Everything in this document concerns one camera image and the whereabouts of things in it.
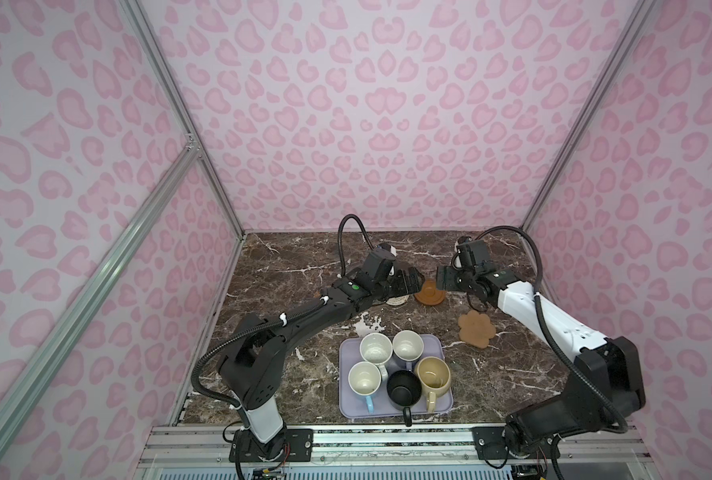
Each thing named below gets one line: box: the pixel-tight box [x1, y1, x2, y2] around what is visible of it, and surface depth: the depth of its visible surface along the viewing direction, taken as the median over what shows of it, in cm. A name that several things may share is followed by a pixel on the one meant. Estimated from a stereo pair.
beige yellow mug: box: [416, 356, 452, 414], surface depth 80 cm
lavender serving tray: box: [338, 335, 453, 418], surface depth 80 cm
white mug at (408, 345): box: [392, 329, 425, 362], surface depth 86 cm
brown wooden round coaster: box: [414, 278, 446, 305], surface depth 102 cm
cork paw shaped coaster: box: [458, 310, 496, 349], surface depth 95 cm
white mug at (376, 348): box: [359, 332, 393, 382], surface depth 84 cm
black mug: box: [386, 370, 422, 427], surface depth 76 cm
